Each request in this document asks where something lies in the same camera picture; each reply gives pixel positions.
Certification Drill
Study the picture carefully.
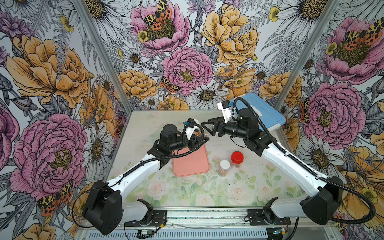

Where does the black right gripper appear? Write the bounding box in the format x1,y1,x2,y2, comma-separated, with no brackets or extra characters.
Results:
201,117,250,139

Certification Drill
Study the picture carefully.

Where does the aluminium corner post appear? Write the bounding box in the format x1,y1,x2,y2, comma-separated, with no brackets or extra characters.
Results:
74,1,133,117
273,0,340,110

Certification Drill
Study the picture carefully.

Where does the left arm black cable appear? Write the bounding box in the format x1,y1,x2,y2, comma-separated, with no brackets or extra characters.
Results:
71,122,206,229

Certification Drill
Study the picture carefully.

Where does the white lid candy jar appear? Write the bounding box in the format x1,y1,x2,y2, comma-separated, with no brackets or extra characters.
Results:
218,160,231,177

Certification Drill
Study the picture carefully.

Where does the pink plastic tray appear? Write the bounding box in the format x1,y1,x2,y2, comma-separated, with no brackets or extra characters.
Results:
172,145,210,177

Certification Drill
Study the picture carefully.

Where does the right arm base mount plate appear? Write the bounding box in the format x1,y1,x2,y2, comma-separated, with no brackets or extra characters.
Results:
244,197,291,226

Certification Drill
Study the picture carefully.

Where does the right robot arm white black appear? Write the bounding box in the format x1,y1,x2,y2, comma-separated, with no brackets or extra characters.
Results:
202,108,342,225

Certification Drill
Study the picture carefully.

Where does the aluminium corner post left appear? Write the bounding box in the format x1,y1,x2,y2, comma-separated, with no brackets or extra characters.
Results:
74,1,133,117

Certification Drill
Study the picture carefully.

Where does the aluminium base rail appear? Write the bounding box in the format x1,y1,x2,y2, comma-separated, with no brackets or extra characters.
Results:
76,207,342,240

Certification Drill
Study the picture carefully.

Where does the red lid candy jar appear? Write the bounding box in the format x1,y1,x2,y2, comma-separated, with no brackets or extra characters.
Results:
231,151,244,168

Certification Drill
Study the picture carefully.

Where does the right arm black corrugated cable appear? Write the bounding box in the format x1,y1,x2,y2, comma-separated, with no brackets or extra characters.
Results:
232,96,376,224

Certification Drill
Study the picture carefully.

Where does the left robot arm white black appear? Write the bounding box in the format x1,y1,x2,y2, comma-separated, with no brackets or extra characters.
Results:
82,119,209,235

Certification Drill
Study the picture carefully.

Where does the aluminium corner post right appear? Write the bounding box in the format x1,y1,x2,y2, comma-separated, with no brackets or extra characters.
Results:
273,0,340,110

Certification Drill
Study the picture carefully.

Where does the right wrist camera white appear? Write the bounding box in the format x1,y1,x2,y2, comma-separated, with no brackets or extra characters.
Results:
217,100,238,123

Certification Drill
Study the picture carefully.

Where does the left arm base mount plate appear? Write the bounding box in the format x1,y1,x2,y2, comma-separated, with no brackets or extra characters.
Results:
121,199,168,227

